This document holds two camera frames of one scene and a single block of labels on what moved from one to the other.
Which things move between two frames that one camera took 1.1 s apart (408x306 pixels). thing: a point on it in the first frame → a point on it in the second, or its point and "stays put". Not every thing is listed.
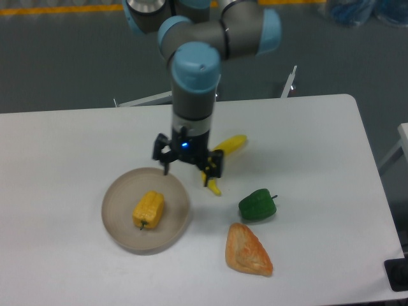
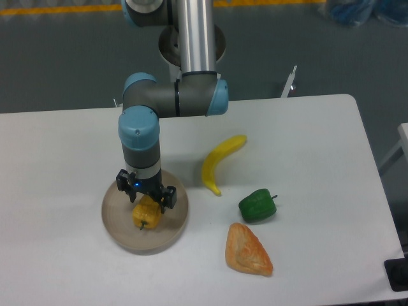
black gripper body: x=189 y=148 → x=152 y=186
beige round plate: x=118 y=206 stays put
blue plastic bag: x=356 y=13 stays put
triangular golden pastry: x=245 y=251 stays put
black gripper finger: x=213 y=167 → x=169 y=197
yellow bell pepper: x=148 y=209 stays put
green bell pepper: x=258 y=204 stays put
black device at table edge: x=396 y=271 stays put
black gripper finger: x=160 y=142 → x=125 y=182
